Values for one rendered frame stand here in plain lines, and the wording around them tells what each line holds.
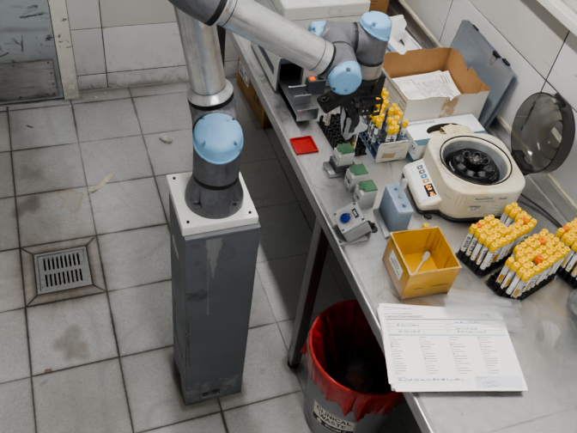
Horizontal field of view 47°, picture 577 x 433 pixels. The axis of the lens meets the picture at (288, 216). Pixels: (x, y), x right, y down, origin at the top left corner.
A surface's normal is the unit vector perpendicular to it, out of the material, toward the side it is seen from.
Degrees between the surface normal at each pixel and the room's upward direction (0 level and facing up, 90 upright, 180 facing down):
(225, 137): 7
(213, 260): 90
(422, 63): 89
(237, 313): 90
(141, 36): 90
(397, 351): 0
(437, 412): 0
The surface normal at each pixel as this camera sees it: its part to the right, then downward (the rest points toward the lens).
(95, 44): 0.32, 0.71
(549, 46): -0.94, 0.16
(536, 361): 0.11, -0.68
